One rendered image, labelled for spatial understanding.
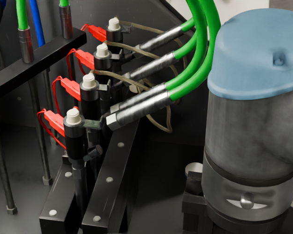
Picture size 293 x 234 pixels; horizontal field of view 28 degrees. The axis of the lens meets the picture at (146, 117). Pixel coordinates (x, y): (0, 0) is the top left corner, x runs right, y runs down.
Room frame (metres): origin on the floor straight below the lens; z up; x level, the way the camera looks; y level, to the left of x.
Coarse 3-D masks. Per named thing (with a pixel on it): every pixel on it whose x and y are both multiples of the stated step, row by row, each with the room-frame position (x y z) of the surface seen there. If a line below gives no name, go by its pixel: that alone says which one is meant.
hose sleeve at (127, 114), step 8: (160, 96) 0.56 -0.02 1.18; (168, 96) 0.56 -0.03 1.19; (136, 104) 0.57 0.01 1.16; (144, 104) 0.56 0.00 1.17; (152, 104) 0.56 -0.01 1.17; (160, 104) 0.56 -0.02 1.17; (168, 104) 0.56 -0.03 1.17; (120, 112) 0.57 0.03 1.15; (128, 112) 0.57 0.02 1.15; (136, 112) 0.56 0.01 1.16; (144, 112) 0.56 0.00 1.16; (152, 112) 0.56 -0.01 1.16; (120, 120) 0.57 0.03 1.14; (128, 120) 0.56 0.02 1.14
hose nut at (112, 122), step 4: (108, 116) 0.58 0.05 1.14; (112, 116) 0.57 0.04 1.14; (116, 116) 0.57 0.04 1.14; (108, 120) 0.57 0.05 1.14; (112, 120) 0.57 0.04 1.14; (116, 120) 0.57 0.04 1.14; (108, 124) 0.57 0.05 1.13; (112, 124) 0.57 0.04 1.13; (116, 124) 0.57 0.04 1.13; (120, 124) 0.57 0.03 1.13; (112, 128) 0.57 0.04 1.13; (116, 128) 0.57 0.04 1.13
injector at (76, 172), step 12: (84, 120) 0.59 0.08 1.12; (72, 132) 0.57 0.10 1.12; (84, 132) 0.58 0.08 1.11; (72, 144) 0.57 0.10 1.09; (84, 144) 0.58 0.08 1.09; (72, 156) 0.58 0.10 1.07; (84, 156) 0.58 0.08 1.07; (72, 168) 0.59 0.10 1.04; (84, 168) 0.58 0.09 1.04; (84, 180) 0.58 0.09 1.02; (84, 192) 0.58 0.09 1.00; (84, 204) 0.58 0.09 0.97
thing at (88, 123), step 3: (87, 120) 0.59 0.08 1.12; (90, 120) 0.59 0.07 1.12; (93, 120) 0.59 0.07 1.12; (84, 123) 0.58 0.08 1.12; (87, 123) 0.58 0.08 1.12; (90, 123) 0.58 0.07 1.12; (93, 123) 0.58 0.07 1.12; (96, 123) 0.58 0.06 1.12; (99, 123) 0.58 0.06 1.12; (81, 126) 0.58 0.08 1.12; (84, 126) 0.58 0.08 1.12; (87, 126) 0.58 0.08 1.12; (90, 126) 0.58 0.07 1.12; (93, 126) 0.58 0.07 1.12; (96, 126) 0.58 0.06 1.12; (99, 126) 0.58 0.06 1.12; (102, 126) 0.58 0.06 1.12; (99, 129) 0.57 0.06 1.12
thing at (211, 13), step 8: (200, 0) 0.55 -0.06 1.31; (208, 0) 0.55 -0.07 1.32; (208, 8) 0.55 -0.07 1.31; (216, 8) 0.55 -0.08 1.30; (208, 16) 0.55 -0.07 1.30; (216, 16) 0.55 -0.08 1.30; (208, 24) 0.55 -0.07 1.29; (216, 24) 0.55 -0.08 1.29; (216, 32) 0.55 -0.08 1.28; (208, 48) 0.55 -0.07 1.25; (208, 56) 0.55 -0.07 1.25; (208, 64) 0.55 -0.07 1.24; (200, 72) 0.55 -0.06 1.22; (208, 72) 0.55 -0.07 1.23; (192, 80) 0.55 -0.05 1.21; (200, 80) 0.55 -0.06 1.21; (176, 88) 0.56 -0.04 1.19; (184, 88) 0.55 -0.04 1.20; (192, 88) 0.55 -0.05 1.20; (176, 96) 0.55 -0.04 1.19
